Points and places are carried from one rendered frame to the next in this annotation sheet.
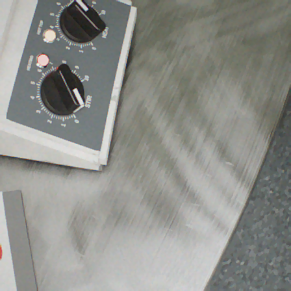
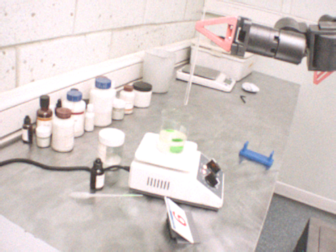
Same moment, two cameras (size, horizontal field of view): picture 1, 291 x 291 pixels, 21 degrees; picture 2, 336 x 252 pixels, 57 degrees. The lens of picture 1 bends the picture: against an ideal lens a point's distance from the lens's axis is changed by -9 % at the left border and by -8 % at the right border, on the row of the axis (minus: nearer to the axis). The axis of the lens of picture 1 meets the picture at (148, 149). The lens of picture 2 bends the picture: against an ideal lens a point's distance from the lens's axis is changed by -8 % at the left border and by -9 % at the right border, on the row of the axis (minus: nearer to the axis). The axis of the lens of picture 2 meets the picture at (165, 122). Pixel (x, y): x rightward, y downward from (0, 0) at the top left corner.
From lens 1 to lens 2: 0.44 m
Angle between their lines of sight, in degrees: 45
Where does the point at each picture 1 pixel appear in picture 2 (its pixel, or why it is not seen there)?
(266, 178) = not seen: outside the picture
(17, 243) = (191, 224)
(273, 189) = not seen: outside the picture
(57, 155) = (208, 199)
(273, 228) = not seen: outside the picture
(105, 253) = (222, 230)
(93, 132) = (219, 194)
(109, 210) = (221, 220)
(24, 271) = (194, 231)
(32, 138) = (203, 189)
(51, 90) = (208, 178)
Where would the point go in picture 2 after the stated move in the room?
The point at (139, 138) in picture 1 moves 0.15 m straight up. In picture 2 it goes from (227, 206) to (246, 146)
